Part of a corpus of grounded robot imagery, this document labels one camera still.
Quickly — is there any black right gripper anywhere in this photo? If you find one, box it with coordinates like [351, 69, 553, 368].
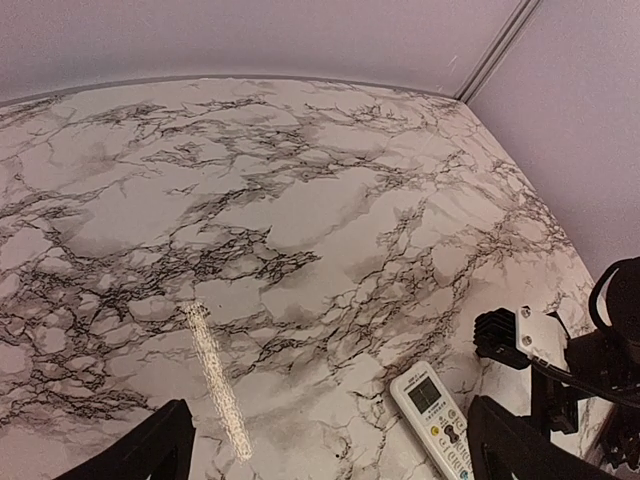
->
[531, 332, 639, 434]

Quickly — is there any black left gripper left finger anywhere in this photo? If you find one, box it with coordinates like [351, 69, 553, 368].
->
[59, 399, 195, 480]

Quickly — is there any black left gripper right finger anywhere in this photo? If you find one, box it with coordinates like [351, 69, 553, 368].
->
[468, 394, 613, 479]

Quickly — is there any white remote control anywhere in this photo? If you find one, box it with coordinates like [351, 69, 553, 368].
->
[390, 361, 474, 480]

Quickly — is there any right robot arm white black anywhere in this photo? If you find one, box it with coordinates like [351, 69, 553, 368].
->
[531, 257, 639, 435]

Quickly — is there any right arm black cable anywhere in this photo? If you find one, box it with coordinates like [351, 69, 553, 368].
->
[529, 259, 640, 406]

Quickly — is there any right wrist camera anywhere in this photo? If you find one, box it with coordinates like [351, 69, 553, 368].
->
[473, 306, 571, 372]

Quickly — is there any right aluminium frame post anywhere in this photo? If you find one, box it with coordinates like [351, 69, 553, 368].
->
[454, 0, 543, 104]

